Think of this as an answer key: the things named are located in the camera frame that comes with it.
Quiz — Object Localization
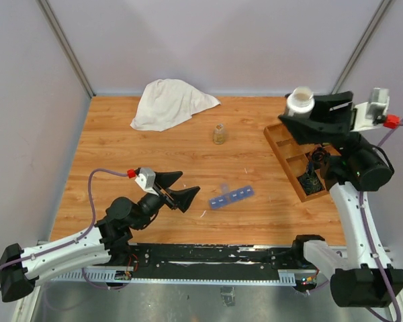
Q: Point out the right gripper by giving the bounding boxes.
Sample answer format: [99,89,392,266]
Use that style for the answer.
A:
[275,89,367,156]

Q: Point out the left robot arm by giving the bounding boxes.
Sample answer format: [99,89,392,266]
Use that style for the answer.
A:
[0,167,200,303]

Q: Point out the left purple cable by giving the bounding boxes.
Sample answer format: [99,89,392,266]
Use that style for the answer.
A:
[0,167,137,291]

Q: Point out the white cap pill bottle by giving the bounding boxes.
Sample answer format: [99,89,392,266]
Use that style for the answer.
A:
[284,87,315,119]

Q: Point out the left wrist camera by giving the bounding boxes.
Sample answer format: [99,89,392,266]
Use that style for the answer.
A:
[135,167,158,196]

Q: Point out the white cloth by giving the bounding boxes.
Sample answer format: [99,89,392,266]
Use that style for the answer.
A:
[130,78,220,131]

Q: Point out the clear glass pill bottle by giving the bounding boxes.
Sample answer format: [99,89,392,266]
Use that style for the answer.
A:
[213,123,226,145]

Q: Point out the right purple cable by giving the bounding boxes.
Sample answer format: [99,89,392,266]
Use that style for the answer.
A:
[357,109,403,322]

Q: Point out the green black cup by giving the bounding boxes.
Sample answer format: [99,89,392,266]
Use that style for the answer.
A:
[298,162,323,195]

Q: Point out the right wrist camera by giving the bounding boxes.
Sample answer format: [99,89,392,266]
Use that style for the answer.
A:
[351,88,390,132]

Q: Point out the blue weekly pill organizer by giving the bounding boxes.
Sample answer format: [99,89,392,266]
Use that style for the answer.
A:
[208,184,255,210]

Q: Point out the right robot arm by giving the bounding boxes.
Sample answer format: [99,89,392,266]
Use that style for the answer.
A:
[279,87,403,309]

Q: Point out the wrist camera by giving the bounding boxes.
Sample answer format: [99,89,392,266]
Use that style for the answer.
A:
[351,88,390,132]
[135,167,158,196]

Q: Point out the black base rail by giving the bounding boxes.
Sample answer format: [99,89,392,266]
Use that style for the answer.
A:
[36,239,337,288]

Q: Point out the purple cable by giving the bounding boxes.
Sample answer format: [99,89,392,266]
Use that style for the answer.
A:
[0,167,137,291]
[357,109,403,322]

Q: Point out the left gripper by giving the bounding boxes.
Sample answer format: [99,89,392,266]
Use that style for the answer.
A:
[132,171,200,230]

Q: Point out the wooden compartment tray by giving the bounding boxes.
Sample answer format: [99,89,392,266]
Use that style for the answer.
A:
[263,123,328,203]

